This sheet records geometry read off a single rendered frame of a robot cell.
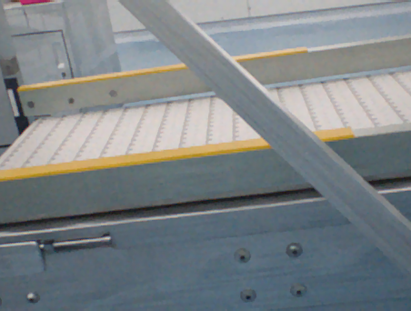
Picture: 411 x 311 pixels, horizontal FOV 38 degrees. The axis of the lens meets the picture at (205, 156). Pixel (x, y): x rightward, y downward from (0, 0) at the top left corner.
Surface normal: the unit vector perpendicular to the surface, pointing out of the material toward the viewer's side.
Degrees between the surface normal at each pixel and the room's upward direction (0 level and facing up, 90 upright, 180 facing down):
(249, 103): 87
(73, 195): 90
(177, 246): 90
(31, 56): 89
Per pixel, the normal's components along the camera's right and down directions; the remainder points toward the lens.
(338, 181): -0.58, 0.34
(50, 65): -0.22, 0.40
